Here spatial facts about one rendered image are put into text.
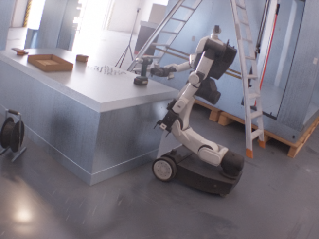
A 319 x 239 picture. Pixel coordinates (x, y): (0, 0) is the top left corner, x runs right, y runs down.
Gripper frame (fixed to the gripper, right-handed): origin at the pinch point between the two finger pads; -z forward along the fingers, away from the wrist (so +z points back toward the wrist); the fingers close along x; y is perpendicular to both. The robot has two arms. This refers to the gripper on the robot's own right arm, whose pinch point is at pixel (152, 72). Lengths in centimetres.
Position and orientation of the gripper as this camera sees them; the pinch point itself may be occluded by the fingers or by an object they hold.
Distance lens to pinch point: 273.5
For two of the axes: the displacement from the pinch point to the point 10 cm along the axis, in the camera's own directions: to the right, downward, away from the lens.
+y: -2.3, 9.2, 3.2
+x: 7.6, 3.7, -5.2
